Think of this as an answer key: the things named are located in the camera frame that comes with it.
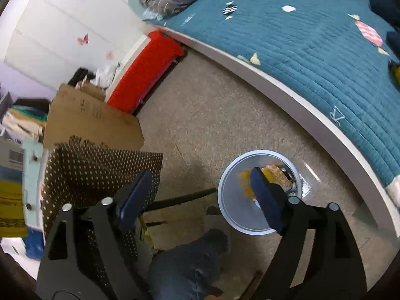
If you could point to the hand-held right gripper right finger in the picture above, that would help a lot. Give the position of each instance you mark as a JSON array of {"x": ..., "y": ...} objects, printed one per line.
[{"x": 268, "y": 200}]

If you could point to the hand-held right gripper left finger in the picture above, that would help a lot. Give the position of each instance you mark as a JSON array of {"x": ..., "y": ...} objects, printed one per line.
[{"x": 137, "y": 200}]

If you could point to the yellow printed bag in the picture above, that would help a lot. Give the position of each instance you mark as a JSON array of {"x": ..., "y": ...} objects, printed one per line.
[{"x": 276, "y": 175}]

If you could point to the translucent white trash bin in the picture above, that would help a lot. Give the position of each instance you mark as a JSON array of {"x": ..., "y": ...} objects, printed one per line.
[{"x": 237, "y": 206}]

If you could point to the black table leg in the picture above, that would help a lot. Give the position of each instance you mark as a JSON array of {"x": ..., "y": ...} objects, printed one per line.
[{"x": 187, "y": 197}]

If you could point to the polka-dot brown tablecloth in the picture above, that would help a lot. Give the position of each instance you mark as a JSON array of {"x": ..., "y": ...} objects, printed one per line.
[{"x": 93, "y": 172}]

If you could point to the person's leg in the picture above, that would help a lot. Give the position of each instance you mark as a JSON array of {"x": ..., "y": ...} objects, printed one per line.
[{"x": 184, "y": 265}]

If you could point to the cardboard box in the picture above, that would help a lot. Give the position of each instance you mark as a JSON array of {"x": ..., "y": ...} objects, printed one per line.
[{"x": 90, "y": 122}]

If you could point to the teal drawer unit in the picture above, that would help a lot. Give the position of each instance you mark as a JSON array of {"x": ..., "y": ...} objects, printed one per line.
[{"x": 32, "y": 178}]

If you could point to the yellow packet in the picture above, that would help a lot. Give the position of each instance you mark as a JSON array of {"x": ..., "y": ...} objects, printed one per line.
[{"x": 12, "y": 206}]

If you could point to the white plastic bag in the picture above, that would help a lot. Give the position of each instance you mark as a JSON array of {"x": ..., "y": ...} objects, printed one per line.
[{"x": 104, "y": 75}]

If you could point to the red bench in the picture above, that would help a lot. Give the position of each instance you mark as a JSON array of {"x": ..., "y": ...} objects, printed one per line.
[{"x": 140, "y": 68}]

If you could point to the black cloth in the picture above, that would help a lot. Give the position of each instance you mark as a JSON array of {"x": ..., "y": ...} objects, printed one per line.
[{"x": 79, "y": 76}]

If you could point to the folded clothes pile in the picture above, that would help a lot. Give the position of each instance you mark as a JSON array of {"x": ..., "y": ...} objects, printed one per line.
[{"x": 22, "y": 122}]

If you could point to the faint pink butterfly sticker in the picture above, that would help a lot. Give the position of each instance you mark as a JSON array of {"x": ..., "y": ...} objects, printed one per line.
[{"x": 109, "y": 55}]

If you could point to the teal quilted bedspread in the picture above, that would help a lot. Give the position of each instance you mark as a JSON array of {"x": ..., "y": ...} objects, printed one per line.
[{"x": 281, "y": 53}]

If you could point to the yellow cloth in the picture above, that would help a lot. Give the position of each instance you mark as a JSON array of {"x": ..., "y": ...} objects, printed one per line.
[{"x": 395, "y": 73}]

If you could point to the blue checked pillow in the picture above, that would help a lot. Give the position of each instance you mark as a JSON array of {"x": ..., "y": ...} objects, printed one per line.
[{"x": 153, "y": 15}]

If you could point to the white wardrobe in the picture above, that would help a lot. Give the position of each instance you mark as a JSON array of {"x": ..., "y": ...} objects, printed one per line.
[{"x": 47, "y": 22}]

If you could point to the dark navy cloth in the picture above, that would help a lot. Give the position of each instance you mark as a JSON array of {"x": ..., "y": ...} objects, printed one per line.
[{"x": 386, "y": 6}]

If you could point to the bed frame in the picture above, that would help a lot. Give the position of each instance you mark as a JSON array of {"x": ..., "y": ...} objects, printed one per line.
[{"x": 312, "y": 112}]

